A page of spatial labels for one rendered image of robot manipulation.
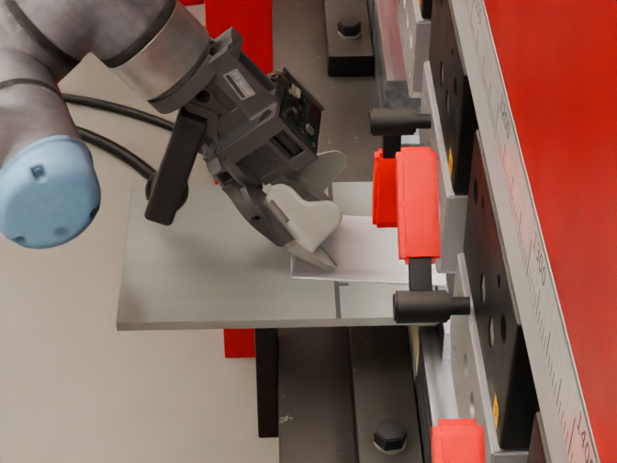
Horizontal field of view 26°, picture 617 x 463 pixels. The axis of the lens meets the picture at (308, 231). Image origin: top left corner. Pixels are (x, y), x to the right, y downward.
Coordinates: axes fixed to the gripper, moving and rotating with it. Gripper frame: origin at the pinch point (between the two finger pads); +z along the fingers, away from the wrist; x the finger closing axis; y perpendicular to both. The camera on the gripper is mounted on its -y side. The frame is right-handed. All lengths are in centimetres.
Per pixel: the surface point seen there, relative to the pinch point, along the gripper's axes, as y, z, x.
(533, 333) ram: 32, -19, -46
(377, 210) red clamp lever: 14.1, -9.2, -15.6
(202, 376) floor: -85, 60, 79
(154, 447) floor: -90, 57, 61
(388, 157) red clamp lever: 17.4, -12.2, -15.3
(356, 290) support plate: 2.0, 2.9, -5.3
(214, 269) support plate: -7.4, -4.9, -3.6
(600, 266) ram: 39, -26, -53
